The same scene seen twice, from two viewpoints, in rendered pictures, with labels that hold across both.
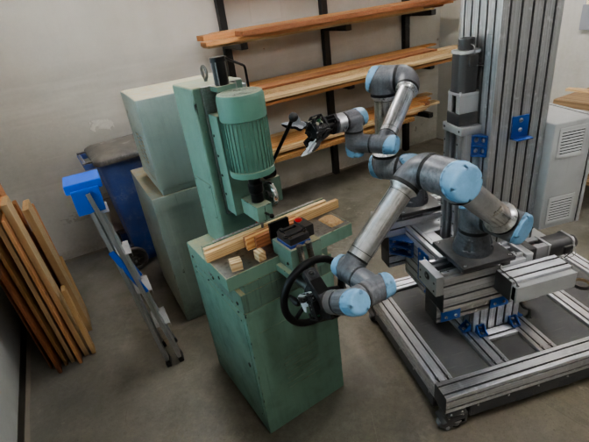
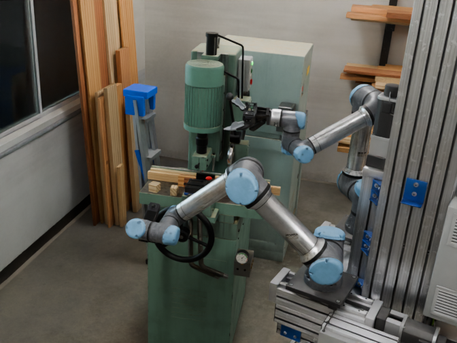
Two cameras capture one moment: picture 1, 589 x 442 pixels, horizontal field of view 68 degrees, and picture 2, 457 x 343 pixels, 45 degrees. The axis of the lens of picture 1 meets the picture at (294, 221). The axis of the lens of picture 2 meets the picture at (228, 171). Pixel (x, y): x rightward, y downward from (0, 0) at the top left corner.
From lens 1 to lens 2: 1.59 m
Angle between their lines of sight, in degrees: 35
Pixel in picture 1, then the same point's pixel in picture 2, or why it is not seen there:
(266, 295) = not seen: hidden behind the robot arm
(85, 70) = (249, 8)
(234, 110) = (188, 74)
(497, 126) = (389, 180)
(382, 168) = (343, 184)
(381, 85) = (356, 103)
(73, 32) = not seen: outside the picture
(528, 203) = (423, 280)
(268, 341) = (162, 263)
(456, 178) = (229, 179)
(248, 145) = (192, 104)
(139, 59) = (298, 11)
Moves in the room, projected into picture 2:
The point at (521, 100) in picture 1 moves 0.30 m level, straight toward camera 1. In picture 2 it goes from (418, 165) to (345, 172)
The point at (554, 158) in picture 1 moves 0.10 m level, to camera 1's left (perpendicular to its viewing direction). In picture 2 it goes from (445, 242) to (418, 232)
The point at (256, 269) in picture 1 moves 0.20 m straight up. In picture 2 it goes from (164, 198) to (164, 159)
